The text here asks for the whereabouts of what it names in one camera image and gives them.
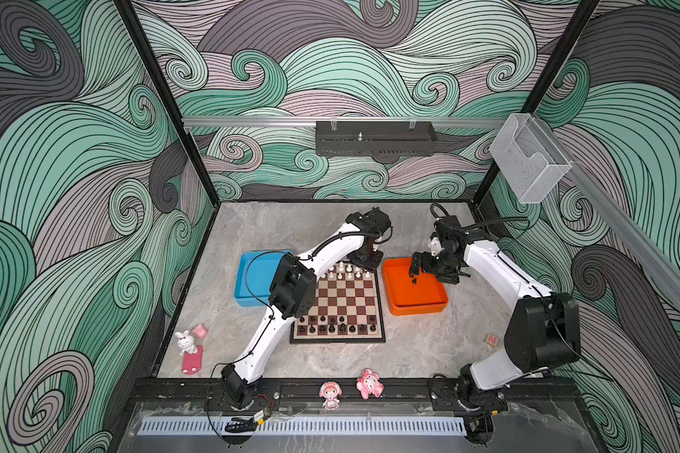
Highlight white slotted cable duct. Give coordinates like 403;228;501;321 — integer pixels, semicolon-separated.
137;416;467;437

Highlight black perforated wall shelf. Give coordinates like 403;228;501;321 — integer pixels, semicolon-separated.
315;122;438;163

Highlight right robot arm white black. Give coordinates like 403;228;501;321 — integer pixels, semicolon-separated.
409;203;582;398

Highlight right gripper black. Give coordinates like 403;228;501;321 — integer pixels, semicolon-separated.
408;250;463;283

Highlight clear acrylic wall holder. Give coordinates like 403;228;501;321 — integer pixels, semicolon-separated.
489;113;572;205

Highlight orange plastic tray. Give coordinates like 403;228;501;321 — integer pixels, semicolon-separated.
383;258;449;316

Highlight aluminium rail right wall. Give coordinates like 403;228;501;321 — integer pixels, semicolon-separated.
541;121;680;312

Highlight white bunny figurine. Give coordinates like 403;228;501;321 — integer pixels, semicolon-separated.
175;330;198;356

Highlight folding chessboard brown cream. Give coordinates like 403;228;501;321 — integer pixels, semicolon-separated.
290;262;385;345

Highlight pink pig plush figurine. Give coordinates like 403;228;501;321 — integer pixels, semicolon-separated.
356;368;385;400

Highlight small pink cube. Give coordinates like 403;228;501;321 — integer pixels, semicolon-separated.
193;324;208;339

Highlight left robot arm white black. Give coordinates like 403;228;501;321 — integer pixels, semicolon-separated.
221;207;392;409

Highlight small pink block right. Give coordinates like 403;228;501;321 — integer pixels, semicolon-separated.
485;333;499;347

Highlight aluminium rail back wall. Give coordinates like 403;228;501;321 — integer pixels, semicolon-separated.
182;115;506;129

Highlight aluminium rail wall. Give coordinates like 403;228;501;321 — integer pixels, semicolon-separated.
541;121;680;312
182;115;506;129

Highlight pink flat phone toy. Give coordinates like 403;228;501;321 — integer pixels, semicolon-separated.
181;345;203;376

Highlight black front mounting rail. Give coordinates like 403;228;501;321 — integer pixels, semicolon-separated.
129;376;585;414

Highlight pink hooded doll figurine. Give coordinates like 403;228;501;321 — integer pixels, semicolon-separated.
319;381;342;411

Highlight blue plastic tray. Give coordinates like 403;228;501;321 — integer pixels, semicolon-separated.
234;250;289;308

